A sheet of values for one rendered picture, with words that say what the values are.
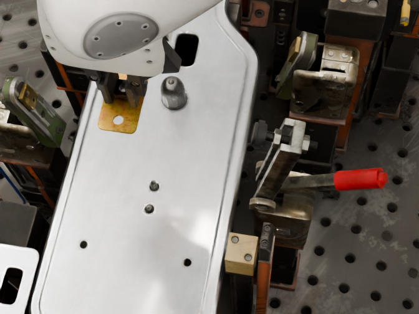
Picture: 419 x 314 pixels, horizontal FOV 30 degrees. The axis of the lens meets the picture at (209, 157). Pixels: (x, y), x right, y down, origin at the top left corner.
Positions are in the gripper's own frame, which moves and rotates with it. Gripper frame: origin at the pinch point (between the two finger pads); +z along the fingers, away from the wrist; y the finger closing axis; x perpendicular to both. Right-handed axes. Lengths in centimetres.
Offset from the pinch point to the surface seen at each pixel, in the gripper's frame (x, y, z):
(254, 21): -45, -6, 57
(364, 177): 0.4, -24.5, 13.2
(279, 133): -0.1, -15.2, 6.4
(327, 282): 1, -25, 57
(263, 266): 11.6, -15.5, 13.5
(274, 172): 1.9, -15.2, 11.8
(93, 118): -8.2, 9.7, 27.4
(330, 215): -11, -24, 57
